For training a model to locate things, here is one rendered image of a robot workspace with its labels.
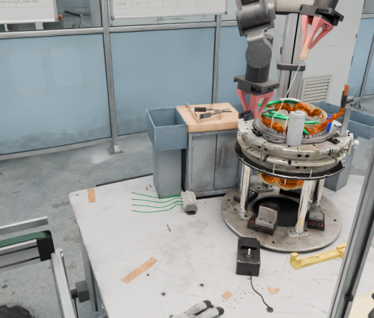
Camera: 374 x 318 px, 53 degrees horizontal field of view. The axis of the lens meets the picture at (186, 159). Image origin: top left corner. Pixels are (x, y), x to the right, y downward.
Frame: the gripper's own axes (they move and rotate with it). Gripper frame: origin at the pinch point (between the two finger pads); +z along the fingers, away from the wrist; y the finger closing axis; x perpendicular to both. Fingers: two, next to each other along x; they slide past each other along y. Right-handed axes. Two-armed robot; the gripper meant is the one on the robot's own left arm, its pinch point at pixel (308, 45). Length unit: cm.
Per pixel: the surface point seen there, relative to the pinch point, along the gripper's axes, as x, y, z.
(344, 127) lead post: 13.0, 12.3, 17.0
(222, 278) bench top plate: -11, 14, 64
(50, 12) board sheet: -5, -224, 20
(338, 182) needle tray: 45, 1, 37
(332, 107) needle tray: 42.1, -12.7, 13.2
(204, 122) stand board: -5.6, -22.5, 31.2
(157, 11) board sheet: 70, -213, -9
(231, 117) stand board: 4.2, -21.5, 27.2
